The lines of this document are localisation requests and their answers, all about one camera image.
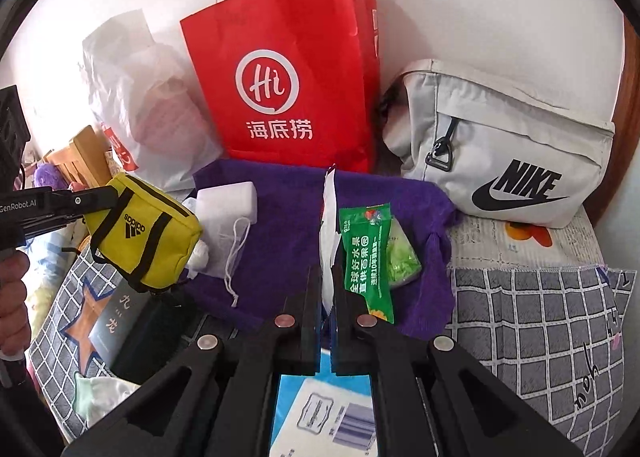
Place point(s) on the blue tissue pack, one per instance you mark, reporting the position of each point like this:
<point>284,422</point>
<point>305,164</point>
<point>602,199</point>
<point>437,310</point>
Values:
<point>320,412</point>

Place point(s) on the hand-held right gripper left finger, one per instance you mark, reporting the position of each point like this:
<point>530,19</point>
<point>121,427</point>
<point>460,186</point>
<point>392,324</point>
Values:
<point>307,332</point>

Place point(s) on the light green packet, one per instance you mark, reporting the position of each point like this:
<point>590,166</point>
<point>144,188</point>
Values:
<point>402,257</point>

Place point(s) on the white plastic bag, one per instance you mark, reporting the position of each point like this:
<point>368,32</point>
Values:
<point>150,87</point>

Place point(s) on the person's left hand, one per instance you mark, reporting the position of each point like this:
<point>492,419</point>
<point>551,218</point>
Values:
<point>15,302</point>

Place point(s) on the grey sling bag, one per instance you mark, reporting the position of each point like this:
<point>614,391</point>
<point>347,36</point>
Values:
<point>500,137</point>

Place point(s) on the purple plush toy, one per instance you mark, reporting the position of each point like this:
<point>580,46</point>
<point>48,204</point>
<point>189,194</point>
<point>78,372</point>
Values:
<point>47,176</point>

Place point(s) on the black case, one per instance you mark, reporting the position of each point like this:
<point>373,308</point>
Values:
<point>160,337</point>

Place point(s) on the wooden door frame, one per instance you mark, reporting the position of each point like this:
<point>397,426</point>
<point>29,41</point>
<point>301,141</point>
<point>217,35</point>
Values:
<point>631,77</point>

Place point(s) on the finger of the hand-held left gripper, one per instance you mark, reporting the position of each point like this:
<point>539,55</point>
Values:
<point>55,227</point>
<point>82,199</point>

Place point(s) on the white flower print cloth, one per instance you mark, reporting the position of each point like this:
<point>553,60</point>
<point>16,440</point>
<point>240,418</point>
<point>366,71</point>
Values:
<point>565,247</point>

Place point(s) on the purple towel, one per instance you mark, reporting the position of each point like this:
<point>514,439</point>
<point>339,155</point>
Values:
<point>290,217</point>

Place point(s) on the grey green book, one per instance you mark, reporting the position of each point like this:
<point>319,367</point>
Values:
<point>115,327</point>

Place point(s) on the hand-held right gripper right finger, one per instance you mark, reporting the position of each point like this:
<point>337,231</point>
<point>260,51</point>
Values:
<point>345,337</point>

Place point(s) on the white and green cloth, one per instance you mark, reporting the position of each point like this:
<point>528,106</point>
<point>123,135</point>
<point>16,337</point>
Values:
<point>100,394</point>

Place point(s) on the red paper bag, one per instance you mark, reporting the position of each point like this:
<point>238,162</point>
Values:
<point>300,37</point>

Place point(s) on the yellow pouch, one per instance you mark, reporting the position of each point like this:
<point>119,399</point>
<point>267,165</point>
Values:
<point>170,237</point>

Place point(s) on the grey checked bedsheet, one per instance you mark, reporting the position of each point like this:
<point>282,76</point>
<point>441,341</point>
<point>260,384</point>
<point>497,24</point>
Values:
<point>540,327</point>

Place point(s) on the green snack packet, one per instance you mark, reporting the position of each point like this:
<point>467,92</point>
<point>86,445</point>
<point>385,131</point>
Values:
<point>365,267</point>

